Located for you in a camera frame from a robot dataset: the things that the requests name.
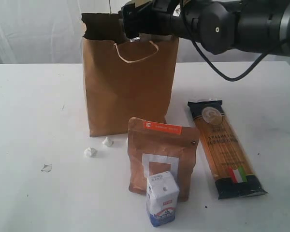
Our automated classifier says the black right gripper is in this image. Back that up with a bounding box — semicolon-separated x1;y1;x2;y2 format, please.
120;0;180;39

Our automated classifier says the clear jar with gold lid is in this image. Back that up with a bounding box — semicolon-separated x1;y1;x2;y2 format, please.
128;33;172;42

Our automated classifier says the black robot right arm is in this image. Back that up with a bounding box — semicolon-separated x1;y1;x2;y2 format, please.
119;0;290;57

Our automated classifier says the brown paper shopping bag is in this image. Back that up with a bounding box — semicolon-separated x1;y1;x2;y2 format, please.
81;13;178;137

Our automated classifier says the brown kraft stand-up pouch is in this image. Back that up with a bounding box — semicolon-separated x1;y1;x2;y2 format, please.
128;117;200;202

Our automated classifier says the crumpled white paper ball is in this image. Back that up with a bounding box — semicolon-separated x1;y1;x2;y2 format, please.
102;137;114;147
84;147;97;158

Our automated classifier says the white backdrop curtain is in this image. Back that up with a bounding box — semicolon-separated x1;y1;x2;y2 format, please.
0;0;290;65

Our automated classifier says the small white blue carton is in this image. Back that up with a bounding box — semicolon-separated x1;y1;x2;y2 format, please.
146;171;179;227

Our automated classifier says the spaghetti packet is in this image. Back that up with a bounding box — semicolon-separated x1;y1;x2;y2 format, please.
188;100;267;199

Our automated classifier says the small clear plastic scrap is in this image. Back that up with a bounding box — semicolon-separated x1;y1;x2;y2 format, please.
41;164;52;173

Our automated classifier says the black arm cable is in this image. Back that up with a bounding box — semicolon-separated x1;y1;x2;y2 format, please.
181;4;290;82

